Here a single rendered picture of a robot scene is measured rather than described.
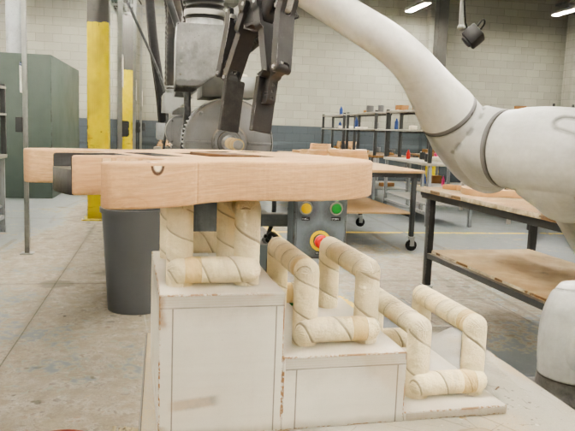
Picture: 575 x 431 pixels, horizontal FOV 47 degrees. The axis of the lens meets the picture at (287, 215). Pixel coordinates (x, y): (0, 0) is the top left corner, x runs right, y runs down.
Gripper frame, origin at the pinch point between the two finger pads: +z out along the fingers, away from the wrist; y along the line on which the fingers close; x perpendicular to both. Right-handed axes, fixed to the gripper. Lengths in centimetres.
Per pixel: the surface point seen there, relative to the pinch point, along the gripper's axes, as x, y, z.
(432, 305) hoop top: -30.7, -11.0, 24.1
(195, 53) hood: -25, 62, -19
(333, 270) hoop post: -19.4, -0.3, 21.0
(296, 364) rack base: -2.5, -14.4, 30.5
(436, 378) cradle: -22.3, -20.0, 31.9
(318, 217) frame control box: -76, 70, 16
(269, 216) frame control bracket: -69, 84, 18
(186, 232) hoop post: 10.1, -5.9, 16.3
